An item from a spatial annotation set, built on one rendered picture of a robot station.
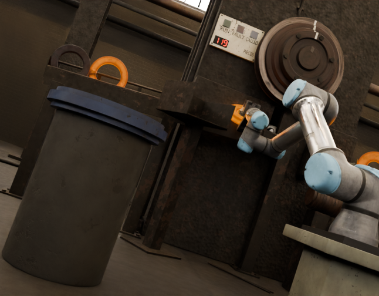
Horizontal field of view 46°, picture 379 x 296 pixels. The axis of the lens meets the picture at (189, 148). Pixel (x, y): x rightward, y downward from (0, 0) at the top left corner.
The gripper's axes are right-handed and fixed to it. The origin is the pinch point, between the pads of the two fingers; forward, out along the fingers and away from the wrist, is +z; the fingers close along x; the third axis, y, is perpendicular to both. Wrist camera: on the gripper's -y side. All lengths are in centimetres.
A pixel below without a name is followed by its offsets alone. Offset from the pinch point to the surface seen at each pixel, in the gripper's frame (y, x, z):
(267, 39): 38.6, 1.1, 8.1
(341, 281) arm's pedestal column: -25, -17, -112
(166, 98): -4, 42, -31
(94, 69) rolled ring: -7, 77, -2
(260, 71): 22.3, -1.1, 3.1
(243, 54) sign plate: 27.3, 7.5, 18.7
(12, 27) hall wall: -63, 288, 623
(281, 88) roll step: 18.2, -14.0, -0.4
